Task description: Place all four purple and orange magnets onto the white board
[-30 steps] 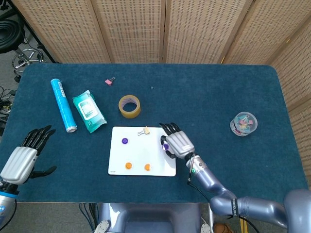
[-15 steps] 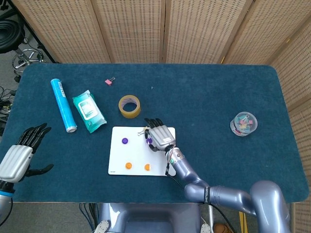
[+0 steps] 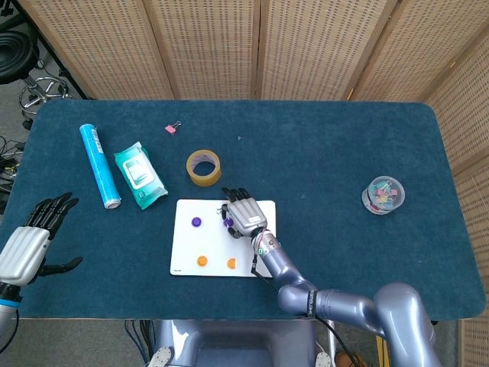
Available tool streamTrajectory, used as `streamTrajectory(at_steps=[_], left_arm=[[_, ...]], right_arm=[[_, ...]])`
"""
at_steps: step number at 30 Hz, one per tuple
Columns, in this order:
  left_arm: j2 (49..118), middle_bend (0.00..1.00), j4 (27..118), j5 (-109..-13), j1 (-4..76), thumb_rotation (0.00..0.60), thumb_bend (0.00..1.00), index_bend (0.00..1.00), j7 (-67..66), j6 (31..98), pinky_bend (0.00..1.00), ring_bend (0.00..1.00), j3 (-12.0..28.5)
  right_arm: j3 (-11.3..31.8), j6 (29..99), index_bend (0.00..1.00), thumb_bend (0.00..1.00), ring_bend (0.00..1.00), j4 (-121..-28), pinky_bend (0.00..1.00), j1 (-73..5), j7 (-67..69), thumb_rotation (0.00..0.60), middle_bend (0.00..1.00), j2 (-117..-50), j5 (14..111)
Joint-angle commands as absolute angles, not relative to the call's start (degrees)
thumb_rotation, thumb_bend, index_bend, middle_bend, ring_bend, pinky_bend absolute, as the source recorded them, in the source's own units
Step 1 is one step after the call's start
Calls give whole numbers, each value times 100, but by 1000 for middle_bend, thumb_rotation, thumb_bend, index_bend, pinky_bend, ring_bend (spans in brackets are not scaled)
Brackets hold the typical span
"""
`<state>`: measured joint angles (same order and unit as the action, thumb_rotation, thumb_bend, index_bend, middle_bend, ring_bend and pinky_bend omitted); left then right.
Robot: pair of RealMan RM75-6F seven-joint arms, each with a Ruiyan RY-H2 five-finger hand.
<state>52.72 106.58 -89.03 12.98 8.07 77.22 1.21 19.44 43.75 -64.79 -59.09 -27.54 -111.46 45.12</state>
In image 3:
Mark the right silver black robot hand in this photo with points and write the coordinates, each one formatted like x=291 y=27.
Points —
x=246 y=216

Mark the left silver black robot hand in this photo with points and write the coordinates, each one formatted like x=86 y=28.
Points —
x=23 y=252

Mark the purple round magnet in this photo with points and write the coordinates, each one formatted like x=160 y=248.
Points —
x=228 y=222
x=196 y=221

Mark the orange round magnet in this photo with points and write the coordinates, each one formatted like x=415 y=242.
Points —
x=202 y=260
x=232 y=263

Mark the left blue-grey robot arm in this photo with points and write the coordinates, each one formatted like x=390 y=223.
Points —
x=5 y=309

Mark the white magnetic whiteboard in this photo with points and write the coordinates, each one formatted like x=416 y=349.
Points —
x=214 y=244

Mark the gold binder clip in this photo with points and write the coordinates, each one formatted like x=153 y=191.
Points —
x=221 y=208

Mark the yellow packing tape roll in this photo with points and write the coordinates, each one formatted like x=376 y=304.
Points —
x=204 y=180

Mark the dark blue table cloth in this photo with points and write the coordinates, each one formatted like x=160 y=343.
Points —
x=305 y=160

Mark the green wet wipes pack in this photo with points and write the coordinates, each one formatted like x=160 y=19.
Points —
x=139 y=176

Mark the pink binder clip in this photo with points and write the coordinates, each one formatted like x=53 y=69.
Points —
x=170 y=129

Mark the blue cling film roll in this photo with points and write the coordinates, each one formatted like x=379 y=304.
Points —
x=99 y=164

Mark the blue-grey robot torso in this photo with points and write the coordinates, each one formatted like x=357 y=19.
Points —
x=237 y=344

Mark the clear jar of binder clips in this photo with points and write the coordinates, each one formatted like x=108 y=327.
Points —
x=383 y=195

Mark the woven rattan folding screen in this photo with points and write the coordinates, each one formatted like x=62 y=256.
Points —
x=214 y=46

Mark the brown shoe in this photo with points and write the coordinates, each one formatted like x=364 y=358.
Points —
x=345 y=360

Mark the yellow floor strip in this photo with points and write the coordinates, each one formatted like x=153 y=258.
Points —
x=380 y=344

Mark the black stand leg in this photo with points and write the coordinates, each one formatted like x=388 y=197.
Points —
x=57 y=61

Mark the black stool with chrome base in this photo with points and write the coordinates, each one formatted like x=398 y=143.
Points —
x=15 y=53

